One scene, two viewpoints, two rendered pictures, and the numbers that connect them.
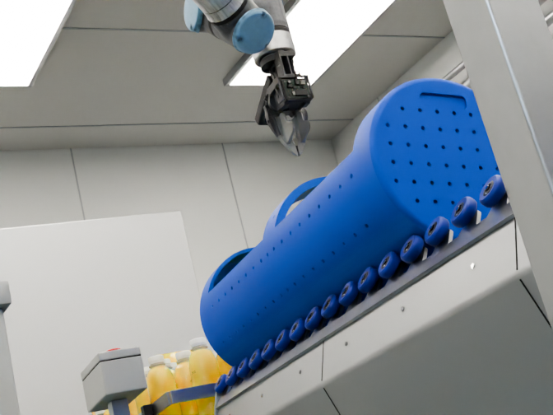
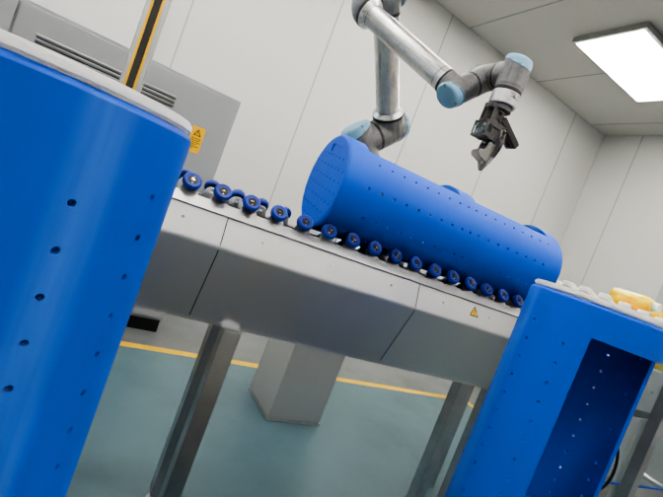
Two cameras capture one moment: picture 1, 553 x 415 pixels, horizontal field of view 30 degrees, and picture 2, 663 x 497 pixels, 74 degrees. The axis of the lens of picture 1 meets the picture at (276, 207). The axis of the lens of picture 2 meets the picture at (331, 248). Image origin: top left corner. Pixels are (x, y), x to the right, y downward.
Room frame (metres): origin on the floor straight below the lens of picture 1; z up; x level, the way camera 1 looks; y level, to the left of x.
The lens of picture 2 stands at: (1.66, -1.55, 0.99)
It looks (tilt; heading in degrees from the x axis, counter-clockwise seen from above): 3 degrees down; 92
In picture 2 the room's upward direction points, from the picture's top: 21 degrees clockwise
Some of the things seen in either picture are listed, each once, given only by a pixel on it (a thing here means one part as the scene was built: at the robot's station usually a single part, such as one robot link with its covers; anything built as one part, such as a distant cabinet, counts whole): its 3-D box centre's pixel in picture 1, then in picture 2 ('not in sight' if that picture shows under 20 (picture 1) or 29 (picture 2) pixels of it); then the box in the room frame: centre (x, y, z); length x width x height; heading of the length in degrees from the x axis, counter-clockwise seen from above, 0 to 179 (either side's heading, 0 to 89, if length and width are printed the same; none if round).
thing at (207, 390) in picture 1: (251, 382); not in sight; (2.43, 0.16, 0.96); 0.40 x 0.01 x 0.03; 116
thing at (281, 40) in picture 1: (275, 51); (504, 101); (1.97, -0.08, 1.56); 0.10 x 0.09 x 0.05; 116
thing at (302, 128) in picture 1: (303, 131); (484, 155); (1.97, -0.09, 1.37); 0.06 x 0.03 x 0.09; 26
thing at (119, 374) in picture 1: (113, 380); not in sight; (2.42, 0.48, 1.05); 0.20 x 0.10 x 0.10; 26
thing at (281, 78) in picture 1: (284, 84); (492, 124); (1.96, -0.08, 1.47); 0.09 x 0.08 x 0.12; 26
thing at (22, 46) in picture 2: not in sight; (57, 75); (1.32, -1.10, 1.03); 0.28 x 0.28 x 0.01
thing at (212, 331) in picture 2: not in sight; (187, 407); (1.39, -0.28, 0.31); 0.06 x 0.06 x 0.63; 26
